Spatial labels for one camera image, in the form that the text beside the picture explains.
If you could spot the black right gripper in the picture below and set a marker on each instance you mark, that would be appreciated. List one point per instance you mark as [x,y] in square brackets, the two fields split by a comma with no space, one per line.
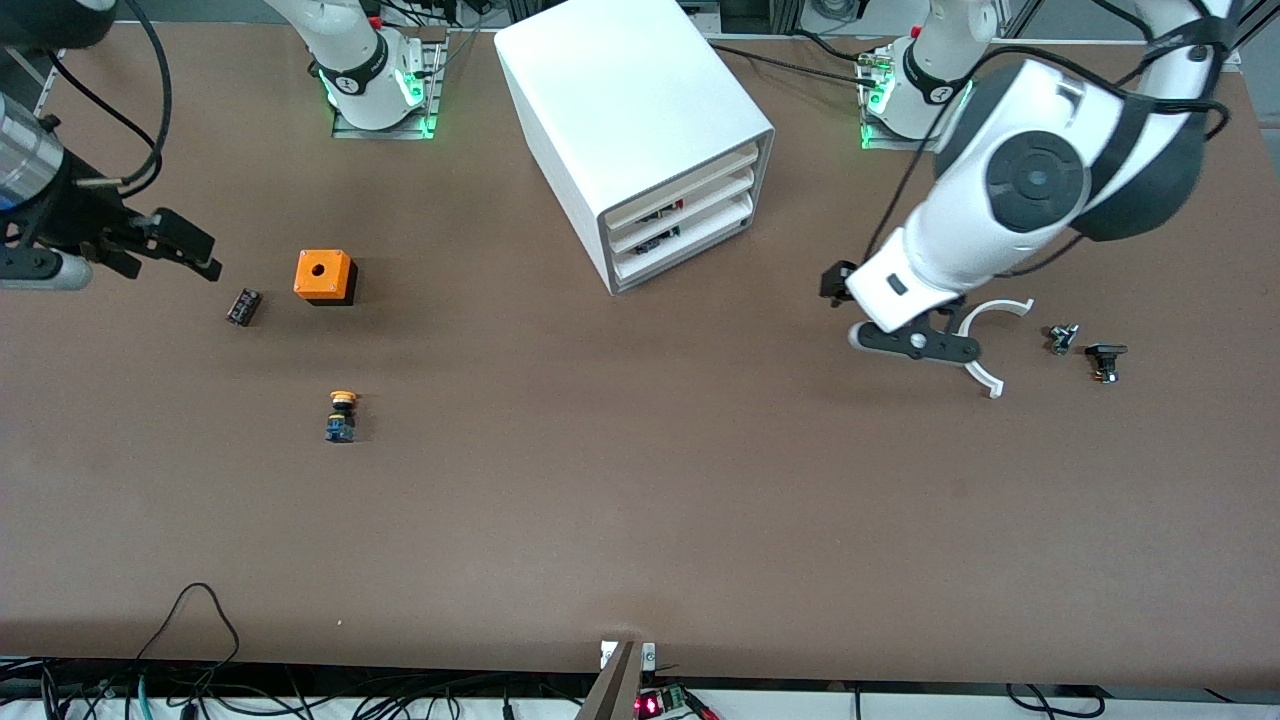
[72,217]

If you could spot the yellow push button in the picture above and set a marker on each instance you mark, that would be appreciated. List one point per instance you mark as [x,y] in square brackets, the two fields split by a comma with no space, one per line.
[340,425]

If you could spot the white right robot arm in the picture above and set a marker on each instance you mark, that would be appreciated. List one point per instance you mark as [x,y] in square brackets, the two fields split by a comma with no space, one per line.
[350,50]

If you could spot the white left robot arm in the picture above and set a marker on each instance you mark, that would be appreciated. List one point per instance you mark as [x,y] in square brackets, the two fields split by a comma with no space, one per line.
[960,240]

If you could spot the small black contact block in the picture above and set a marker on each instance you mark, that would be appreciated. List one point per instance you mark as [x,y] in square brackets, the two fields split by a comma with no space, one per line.
[243,307]

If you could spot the white curved plastic arc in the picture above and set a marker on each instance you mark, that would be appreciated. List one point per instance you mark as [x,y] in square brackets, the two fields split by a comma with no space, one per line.
[1008,307]

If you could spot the black component with green tip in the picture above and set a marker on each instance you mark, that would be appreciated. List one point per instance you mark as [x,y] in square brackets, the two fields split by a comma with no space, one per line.
[655,243]

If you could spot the black component with red tip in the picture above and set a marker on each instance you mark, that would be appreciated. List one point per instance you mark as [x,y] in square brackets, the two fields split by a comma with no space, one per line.
[660,212]

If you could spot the small grey metal part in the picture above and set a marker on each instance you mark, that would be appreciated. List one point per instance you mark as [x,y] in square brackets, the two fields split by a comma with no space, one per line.
[1062,338]

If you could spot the circuit board with red LED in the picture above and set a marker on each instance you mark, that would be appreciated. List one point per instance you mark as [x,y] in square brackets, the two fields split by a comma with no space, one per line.
[650,705]

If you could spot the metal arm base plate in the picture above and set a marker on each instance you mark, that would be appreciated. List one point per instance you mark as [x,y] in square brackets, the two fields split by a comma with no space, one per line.
[890,143]
[432,90]

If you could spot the orange button enclosure box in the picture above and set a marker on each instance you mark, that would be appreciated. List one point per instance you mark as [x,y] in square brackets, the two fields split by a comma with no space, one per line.
[335,280]

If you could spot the aluminium frame profile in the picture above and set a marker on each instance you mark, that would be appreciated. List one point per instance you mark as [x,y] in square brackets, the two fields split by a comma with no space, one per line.
[48,95]

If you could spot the small black switch part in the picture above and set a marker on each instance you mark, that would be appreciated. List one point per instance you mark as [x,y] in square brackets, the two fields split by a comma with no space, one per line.
[1105,352]

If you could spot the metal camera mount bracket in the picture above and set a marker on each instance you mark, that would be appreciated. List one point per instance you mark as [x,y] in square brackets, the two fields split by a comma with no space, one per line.
[618,690]

